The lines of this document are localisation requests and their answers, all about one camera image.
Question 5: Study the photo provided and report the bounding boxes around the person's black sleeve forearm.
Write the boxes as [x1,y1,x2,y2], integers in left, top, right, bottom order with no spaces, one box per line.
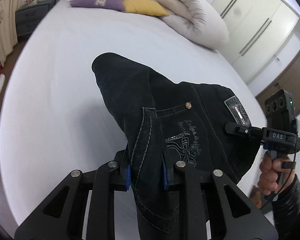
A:
[272,175,300,239]

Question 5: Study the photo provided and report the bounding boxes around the black camera box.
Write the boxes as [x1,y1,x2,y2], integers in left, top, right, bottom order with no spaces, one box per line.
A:
[264,89,298,134]

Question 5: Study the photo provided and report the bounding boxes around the dark grey nightstand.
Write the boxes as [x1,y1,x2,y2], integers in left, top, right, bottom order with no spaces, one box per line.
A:
[15,0,56,38]

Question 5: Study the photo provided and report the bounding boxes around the black cable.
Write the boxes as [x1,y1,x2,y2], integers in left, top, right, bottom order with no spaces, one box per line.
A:
[261,152,299,209]

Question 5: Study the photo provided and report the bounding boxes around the beige curtain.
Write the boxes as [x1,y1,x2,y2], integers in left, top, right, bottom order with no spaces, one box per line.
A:
[0,0,21,66]

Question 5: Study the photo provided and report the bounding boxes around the brown door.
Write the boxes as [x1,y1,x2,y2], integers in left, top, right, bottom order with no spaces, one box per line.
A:
[256,50,300,115]

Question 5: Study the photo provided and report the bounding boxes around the white bed mattress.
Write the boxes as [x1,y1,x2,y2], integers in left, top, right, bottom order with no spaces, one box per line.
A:
[0,0,266,224]

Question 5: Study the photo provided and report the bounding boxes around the person's right hand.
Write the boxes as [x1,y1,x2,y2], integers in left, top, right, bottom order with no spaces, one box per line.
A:
[257,153,295,196]

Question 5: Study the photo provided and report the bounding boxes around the black denim pants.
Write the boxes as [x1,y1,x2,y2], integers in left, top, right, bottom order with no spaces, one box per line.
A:
[92,53,260,239]

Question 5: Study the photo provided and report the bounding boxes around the yellow pillow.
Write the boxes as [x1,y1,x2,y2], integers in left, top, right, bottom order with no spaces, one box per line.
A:
[121,0,169,17]

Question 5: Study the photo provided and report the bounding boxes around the white wardrobe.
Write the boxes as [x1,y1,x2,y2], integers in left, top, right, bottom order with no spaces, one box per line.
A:
[212,0,299,82]

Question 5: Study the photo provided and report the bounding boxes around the folded beige duvet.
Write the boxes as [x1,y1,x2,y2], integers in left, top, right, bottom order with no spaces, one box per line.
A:
[157,0,229,50]

